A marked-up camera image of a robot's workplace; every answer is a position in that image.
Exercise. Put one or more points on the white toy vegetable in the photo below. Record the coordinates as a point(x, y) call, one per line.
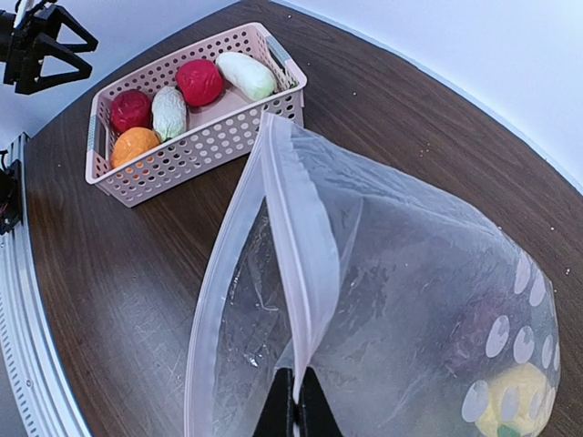
point(169, 112)
point(250, 76)

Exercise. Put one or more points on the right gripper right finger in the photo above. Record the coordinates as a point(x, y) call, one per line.
point(314, 414)

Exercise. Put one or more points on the dark purple toy fruit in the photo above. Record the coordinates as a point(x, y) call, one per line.
point(469, 319)

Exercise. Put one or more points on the red toy fruit front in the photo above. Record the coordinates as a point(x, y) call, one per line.
point(130, 109)

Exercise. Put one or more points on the pink plastic basket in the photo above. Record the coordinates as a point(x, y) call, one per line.
point(215, 134)

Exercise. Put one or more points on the orange toy fruit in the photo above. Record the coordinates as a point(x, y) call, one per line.
point(131, 144)

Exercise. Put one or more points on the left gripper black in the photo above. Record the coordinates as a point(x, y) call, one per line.
point(22, 55)

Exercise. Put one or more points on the front aluminium rail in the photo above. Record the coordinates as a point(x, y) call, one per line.
point(39, 387)

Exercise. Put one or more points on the red toy fruit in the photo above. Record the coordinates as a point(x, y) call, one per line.
point(200, 82)
point(130, 109)

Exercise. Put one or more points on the white toy vegetable rear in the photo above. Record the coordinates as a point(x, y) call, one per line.
point(250, 76)

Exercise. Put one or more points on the white toy vegetable front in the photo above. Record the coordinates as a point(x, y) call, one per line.
point(169, 112)

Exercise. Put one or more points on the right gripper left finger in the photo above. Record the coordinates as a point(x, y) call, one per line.
point(277, 415)

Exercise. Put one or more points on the yellow toy fruit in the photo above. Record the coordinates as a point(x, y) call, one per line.
point(520, 403)

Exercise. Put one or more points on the clear zip top bag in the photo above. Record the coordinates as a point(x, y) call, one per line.
point(330, 260)

